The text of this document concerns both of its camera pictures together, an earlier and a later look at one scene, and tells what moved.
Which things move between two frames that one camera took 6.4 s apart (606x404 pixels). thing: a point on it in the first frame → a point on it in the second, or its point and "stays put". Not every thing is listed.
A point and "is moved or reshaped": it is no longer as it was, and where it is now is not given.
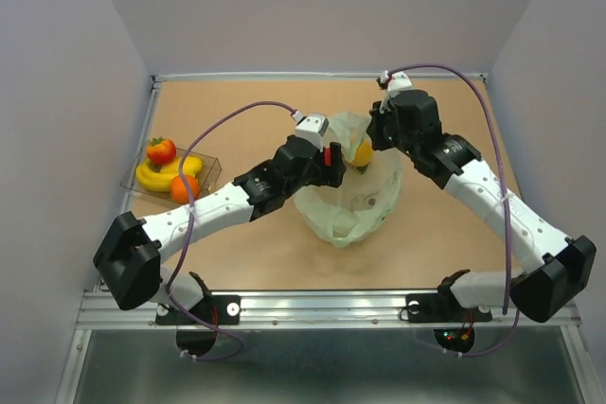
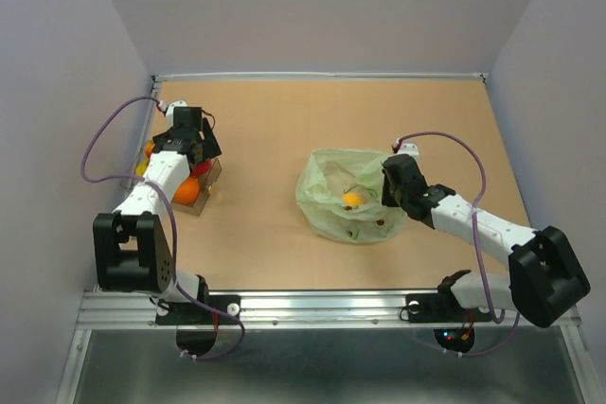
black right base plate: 442,307 stays put
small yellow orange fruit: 363,153 → 352,199
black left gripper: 337,167 → 210,149
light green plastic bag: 368,197 is moved or reshaped
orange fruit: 178,189 stays put
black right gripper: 375,126 → 386,198
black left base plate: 215,309 stays put
